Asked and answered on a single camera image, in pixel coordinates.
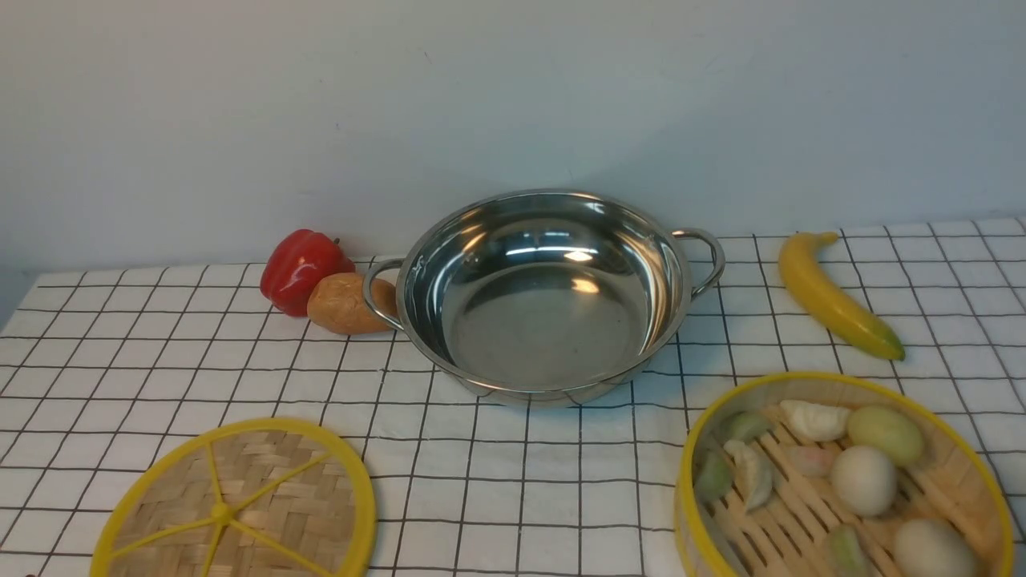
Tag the green vegetable dumpling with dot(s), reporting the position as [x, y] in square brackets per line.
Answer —
[844, 552]

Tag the white dumpling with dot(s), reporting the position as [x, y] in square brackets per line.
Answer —
[816, 422]

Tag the bamboo steamer basket yellow rim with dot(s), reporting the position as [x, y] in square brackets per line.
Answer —
[786, 536]

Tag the white round bun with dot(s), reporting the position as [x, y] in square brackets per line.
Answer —
[928, 547]
[865, 480]

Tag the pale green dumpling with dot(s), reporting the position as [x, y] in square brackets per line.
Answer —
[757, 474]

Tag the white checkered tablecloth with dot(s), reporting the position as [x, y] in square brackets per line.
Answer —
[103, 372]

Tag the pink shrimp dumpling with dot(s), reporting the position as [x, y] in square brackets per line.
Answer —
[810, 461]

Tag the green round bun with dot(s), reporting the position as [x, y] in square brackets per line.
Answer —
[888, 430]

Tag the stainless steel two-handled pot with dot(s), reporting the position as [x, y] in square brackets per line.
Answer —
[544, 297]

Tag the brown potato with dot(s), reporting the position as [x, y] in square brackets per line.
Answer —
[337, 305]

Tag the yellow banana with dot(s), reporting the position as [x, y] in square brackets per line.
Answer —
[822, 299]

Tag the red bell pepper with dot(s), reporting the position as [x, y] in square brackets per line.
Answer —
[297, 265]

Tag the woven bamboo steamer lid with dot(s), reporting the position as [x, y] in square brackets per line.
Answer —
[261, 497]

